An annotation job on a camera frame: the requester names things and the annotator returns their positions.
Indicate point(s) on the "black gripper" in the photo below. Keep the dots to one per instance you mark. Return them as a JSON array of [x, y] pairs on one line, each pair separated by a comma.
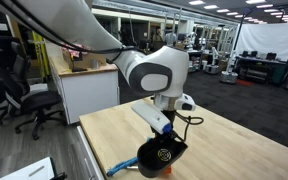
[[162, 122]]

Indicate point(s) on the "black plastic scoop container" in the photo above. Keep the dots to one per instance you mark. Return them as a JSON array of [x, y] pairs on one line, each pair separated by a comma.
[[156, 155]]

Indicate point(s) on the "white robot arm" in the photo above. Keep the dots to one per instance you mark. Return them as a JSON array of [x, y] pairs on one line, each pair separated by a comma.
[[72, 25]]

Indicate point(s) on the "mobile robot base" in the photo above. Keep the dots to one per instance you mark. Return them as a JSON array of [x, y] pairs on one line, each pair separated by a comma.
[[229, 76]]

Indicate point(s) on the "white cabinet wooden top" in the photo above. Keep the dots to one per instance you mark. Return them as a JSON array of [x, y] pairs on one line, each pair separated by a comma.
[[86, 91]]

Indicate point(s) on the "metal cup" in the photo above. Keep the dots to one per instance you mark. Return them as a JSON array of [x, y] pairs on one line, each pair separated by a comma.
[[94, 64]]

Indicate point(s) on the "cardboard box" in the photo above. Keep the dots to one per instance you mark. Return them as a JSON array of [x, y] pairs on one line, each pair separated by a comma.
[[83, 61]]

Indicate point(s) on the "white device lower left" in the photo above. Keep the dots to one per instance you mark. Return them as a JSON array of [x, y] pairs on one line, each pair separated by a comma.
[[43, 169]]

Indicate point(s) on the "black office chair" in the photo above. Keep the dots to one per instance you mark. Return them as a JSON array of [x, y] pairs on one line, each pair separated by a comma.
[[20, 95]]

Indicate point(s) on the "dark desk with monitors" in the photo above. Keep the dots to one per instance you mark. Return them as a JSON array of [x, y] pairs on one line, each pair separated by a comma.
[[260, 70]]

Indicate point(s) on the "white backdrop screen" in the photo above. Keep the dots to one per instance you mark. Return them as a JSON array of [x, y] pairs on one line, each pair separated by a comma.
[[264, 38]]

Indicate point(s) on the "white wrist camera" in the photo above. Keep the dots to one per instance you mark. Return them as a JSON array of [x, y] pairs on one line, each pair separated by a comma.
[[144, 110]]

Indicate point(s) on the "orange handled screwdriver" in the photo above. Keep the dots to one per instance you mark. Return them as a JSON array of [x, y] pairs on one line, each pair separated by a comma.
[[166, 171]]

